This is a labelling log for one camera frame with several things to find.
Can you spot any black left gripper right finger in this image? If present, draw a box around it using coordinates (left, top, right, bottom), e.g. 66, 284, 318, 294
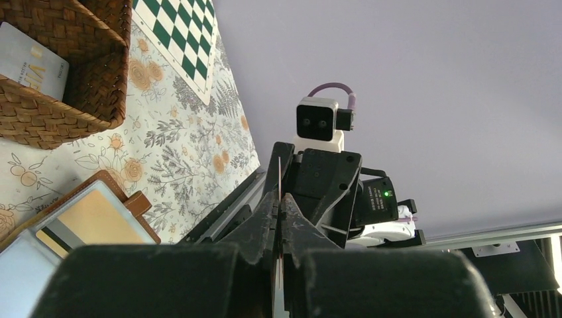
280, 193, 340, 317

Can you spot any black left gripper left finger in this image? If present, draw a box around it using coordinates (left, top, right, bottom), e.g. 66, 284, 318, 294
221, 191, 279, 317

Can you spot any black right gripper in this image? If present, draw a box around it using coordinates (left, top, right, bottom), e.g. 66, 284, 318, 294
264, 142, 399, 247

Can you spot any yellow credit card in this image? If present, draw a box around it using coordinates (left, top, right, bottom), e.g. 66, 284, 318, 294
275, 157, 284, 308
35, 189, 155, 258

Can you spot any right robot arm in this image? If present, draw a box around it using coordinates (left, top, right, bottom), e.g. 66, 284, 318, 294
263, 142, 425, 248

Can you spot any grey card in basket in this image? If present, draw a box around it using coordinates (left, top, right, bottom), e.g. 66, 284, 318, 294
1, 22, 70, 101

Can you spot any floral patterned table mat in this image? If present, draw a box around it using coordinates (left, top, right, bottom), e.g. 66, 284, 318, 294
1, 21, 259, 243

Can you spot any green white chessboard mat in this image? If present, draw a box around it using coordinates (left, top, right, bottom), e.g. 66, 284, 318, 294
132, 0, 219, 105

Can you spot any brown woven divided basket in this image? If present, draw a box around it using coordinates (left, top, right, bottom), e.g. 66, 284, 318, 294
1, 1, 133, 150

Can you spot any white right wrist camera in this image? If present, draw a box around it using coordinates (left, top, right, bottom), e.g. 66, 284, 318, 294
293, 97, 355, 154

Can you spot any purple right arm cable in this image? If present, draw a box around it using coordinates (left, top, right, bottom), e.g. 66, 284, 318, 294
307, 82, 357, 111

